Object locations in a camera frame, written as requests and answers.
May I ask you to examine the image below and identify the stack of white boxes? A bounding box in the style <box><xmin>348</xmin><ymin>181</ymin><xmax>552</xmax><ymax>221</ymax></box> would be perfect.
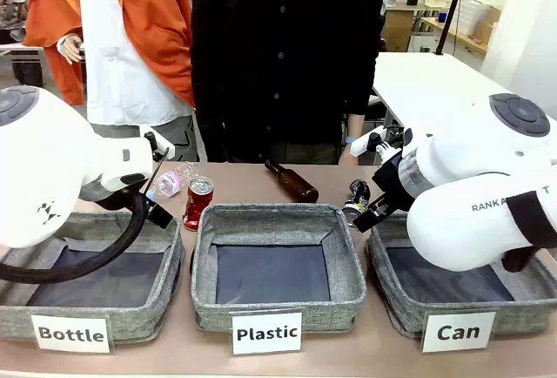
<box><xmin>456</xmin><ymin>0</ymin><xmax>502</xmax><ymax>44</ymax></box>

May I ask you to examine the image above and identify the person in black cardigan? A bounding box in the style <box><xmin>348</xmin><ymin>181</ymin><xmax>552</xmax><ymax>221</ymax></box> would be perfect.
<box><xmin>190</xmin><ymin>0</ymin><xmax>385</xmax><ymax>165</ymax></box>

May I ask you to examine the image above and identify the bystander right hand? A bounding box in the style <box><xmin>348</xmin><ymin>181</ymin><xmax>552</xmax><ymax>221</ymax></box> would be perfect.
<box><xmin>56</xmin><ymin>33</ymin><xmax>84</xmax><ymax>66</ymax></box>

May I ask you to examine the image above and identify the crushed black can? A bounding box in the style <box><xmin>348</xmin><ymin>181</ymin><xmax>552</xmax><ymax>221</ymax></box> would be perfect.
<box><xmin>342</xmin><ymin>179</ymin><xmax>372</xmax><ymax>219</ymax></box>

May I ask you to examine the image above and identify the person left hand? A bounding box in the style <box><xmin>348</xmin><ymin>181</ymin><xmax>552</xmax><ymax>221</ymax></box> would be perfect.
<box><xmin>338</xmin><ymin>141</ymin><xmax>363</xmax><ymax>166</ymax></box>

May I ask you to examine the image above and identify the white side table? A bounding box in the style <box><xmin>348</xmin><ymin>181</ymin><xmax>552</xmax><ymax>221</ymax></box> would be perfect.
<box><xmin>372</xmin><ymin>51</ymin><xmax>526</xmax><ymax>135</ymax></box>

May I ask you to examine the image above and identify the white Bottle label card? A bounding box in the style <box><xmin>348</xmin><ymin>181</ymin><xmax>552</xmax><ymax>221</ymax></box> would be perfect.
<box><xmin>30</xmin><ymin>314</ymin><xmax>111</xmax><ymax>354</ymax></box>

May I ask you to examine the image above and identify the crushed clear plastic bottle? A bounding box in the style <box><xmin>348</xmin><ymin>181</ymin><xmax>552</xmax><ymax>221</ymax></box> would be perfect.
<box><xmin>146</xmin><ymin>160</ymin><xmax>199</xmax><ymax>199</ymax></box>

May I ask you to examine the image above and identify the grey basket labelled Can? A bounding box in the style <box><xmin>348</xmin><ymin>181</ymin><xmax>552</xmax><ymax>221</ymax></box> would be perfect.
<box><xmin>365</xmin><ymin>212</ymin><xmax>557</xmax><ymax>339</ymax></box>

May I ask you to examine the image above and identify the bystander in orange jacket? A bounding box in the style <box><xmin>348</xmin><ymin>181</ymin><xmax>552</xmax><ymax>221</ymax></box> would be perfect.
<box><xmin>22</xmin><ymin>0</ymin><xmax>205</xmax><ymax>162</ymax></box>

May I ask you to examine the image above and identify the grey basket labelled Bottle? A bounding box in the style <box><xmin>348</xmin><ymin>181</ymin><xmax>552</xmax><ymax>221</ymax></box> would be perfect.
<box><xmin>0</xmin><ymin>210</ymin><xmax>186</xmax><ymax>345</ymax></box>

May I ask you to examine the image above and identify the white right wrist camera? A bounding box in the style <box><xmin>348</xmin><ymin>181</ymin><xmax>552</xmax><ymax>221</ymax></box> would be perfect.
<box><xmin>350</xmin><ymin>126</ymin><xmax>404</xmax><ymax>161</ymax></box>

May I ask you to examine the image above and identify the white Can label card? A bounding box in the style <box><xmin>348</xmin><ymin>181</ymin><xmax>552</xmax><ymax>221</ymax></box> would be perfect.
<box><xmin>420</xmin><ymin>311</ymin><xmax>497</xmax><ymax>354</ymax></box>

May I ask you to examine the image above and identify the thin black cable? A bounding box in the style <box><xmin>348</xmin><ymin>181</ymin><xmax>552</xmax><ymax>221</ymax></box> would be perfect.
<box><xmin>142</xmin><ymin>146</ymin><xmax>170</xmax><ymax>199</ymax></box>

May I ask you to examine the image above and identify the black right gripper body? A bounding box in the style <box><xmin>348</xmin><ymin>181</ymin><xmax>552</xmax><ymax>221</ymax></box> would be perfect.
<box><xmin>372</xmin><ymin>150</ymin><xmax>415</xmax><ymax>214</ymax></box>

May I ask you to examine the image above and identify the person left forearm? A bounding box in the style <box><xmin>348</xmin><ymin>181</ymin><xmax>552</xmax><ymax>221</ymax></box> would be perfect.
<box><xmin>346</xmin><ymin>111</ymin><xmax>365</xmax><ymax>139</ymax></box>

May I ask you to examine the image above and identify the black tripod pole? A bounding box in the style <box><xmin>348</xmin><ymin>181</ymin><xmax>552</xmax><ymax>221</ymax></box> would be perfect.
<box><xmin>434</xmin><ymin>0</ymin><xmax>472</xmax><ymax>56</ymax></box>

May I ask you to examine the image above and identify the brown glass bottle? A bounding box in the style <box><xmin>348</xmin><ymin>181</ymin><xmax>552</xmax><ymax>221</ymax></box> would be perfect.
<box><xmin>265</xmin><ymin>159</ymin><xmax>320</xmax><ymax>204</ymax></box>

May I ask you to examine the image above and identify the crushed red soda can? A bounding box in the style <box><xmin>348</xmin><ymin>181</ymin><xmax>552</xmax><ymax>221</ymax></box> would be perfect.
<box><xmin>182</xmin><ymin>176</ymin><xmax>215</xmax><ymax>232</ymax></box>

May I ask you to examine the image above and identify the black strap on arm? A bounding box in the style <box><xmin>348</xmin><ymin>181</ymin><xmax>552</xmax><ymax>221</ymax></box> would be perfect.
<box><xmin>500</xmin><ymin>190</ymin><xmax>557</xmax><ymax>273</ymax></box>

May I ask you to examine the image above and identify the white Plastic label card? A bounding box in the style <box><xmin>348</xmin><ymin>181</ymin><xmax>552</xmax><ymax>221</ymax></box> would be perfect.
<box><xmin>231</xmin><ymin>311</ymin><xmax>303</xmax><ymax>355</ymax></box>

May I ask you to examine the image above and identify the grey basket labelled Plastic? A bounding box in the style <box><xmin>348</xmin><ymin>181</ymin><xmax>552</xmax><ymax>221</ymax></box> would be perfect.
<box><xmin>190</xmin><ymin>202</ymin><xmax>368</xmax><ymax>334</ymax></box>

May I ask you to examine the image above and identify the wooden workbench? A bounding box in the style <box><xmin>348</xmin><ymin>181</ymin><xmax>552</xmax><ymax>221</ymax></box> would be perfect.
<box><xmin>419</xmin><ymin>16</ymin><xmax>489</xmax><ymax>55</ymax></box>

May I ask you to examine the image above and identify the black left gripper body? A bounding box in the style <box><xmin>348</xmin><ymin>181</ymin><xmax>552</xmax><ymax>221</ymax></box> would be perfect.
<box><xmin>80</xmin><ymin>172</ymin><xmax>147</xmax><ymax>213</ymax></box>

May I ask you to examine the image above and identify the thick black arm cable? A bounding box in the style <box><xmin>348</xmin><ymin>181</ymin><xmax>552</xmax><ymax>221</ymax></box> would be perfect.
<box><xmin>0</xmin><ymin>186</ymin><xmax>151</xmax><ymax>284</ymax></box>

